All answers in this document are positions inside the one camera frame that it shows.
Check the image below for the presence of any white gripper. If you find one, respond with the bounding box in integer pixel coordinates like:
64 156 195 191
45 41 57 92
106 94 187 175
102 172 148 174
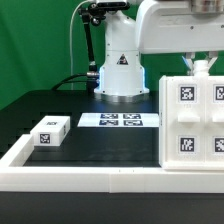
135 0 224 75

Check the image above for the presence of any white cabinet door panel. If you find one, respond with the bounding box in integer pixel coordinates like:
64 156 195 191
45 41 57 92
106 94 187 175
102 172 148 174
206 76 224 163
165 77 205 163

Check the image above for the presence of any white cabinet body box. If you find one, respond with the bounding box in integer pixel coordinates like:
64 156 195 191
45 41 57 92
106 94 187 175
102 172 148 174
158 59 224 172

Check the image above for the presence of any small white cabinet top block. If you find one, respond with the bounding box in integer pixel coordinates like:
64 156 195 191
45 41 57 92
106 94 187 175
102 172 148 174
30 116 70 146

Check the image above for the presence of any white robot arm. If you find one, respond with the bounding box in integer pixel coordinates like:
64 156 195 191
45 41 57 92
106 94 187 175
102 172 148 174
94 0 224 102

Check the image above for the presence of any white marker sheet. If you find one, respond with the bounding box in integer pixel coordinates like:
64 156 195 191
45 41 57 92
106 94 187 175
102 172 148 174
78 113 159 128

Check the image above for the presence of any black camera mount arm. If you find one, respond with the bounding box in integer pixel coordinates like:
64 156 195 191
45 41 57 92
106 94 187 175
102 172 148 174
78 2 116 73

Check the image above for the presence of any white cable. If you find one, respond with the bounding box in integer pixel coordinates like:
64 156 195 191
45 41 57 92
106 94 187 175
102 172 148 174
68 0 98 91

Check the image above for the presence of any black cables bundle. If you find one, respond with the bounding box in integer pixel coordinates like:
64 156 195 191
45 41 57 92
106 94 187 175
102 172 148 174
50 70 101 92

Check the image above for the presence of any white U-shaped border frame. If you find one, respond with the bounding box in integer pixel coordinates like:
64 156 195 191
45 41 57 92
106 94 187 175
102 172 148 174
0 134 224 193

